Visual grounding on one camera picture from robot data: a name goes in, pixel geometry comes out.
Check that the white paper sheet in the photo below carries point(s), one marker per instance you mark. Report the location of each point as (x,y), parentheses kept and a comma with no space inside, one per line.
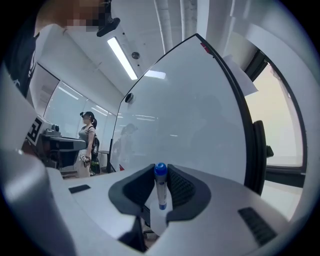
(240,75)

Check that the person in dark shirt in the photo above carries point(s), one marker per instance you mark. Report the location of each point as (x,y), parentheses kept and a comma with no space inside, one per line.
(20,57)

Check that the black framed window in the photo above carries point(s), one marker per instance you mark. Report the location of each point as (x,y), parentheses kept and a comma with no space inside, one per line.
(280,125)

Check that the black magnetic whiteboard eraser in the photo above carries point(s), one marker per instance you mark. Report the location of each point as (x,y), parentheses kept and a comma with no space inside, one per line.
(128,97)

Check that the large white whiteboard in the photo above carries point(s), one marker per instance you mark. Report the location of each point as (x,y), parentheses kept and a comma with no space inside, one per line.
(180,112)

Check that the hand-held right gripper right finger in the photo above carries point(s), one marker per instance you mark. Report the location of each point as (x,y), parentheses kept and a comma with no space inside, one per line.
(220,212)

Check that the white ceiling pipe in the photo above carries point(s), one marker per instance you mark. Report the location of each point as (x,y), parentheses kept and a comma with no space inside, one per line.
(188,20)

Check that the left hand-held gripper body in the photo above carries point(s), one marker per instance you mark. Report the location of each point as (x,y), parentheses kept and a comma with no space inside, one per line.
(33,131)

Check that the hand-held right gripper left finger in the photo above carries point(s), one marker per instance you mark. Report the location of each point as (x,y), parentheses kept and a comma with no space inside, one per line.
(100,197)

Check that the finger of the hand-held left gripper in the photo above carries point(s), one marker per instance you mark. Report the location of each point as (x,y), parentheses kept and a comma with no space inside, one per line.
(70,145)

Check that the long ceiling light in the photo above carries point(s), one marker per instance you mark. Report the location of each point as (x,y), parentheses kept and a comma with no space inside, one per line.
(122,58)

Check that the large whiteboard on stand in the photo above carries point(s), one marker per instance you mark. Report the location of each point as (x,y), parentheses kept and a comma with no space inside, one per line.
(257,150)

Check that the blue capped marker pen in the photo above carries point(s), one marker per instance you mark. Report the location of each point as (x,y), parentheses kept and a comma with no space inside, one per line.
(161,190)

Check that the black head camera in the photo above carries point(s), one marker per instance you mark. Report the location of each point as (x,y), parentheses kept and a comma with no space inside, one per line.
(108,26)

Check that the round ceiling smoke detector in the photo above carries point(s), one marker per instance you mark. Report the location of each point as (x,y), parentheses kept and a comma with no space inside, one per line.
(135,55)

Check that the red tape strip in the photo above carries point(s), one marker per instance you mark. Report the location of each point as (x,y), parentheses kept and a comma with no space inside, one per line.
(203,46)

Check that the person's face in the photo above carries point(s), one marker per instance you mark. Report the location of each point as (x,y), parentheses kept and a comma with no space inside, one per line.
(65,12)

